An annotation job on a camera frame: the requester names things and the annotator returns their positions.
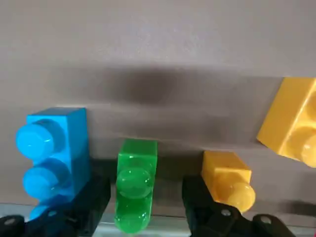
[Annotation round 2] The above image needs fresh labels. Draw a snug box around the blue three-stud block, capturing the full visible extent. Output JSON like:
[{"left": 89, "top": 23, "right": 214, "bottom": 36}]
[{"left": 15, "top": 107, "right": 91, "bottom": 222}]

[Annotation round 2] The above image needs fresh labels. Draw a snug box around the green two-stud block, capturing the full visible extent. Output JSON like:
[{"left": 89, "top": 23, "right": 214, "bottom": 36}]
[{"left": 114, "top": 138, "right": 158, "bottom": 234}]

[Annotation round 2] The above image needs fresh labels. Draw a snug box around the yellow two-stud block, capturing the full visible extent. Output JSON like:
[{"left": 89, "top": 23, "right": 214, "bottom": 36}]
[
  {"left": 256, "top": 76, "right": 316, "bottom": 168},
  {"left": 201, "top": 150, "right": 256, "bottom": 213}
]

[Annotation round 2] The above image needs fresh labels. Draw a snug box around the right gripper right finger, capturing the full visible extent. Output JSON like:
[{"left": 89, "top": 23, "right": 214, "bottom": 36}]
[{"left": 182, "top": 177, "right": 297, "bottom": 237}]

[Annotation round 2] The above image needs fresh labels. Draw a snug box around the white studded baseplate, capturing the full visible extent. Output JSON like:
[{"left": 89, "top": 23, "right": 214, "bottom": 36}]
[{"left": 0, "top": 201, "right": 316, "bottom": 237}]

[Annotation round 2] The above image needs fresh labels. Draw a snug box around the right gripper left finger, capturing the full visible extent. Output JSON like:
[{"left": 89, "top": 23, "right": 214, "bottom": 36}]
[{"left": 0, "top": 172, "right": 112, "bottom": 237}]

